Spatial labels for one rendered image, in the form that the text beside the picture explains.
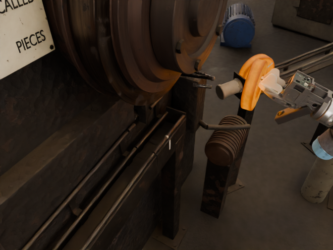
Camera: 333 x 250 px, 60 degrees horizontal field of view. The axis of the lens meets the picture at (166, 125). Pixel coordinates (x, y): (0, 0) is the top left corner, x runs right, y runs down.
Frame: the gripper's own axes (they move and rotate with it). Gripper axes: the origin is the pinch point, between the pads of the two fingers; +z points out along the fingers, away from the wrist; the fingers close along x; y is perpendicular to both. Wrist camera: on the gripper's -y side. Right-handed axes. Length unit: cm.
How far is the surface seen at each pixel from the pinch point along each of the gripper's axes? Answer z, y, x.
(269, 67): -2.3, -10.2, -30.5
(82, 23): 28, 21, 46
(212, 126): 4.5, -26.6, -1.1
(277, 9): 18, -65, -256
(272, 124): -27, -78, -91
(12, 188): 28, -7, 64
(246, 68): 5.3, -10.6, -21.8
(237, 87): 4.2, -17.2, -17.6
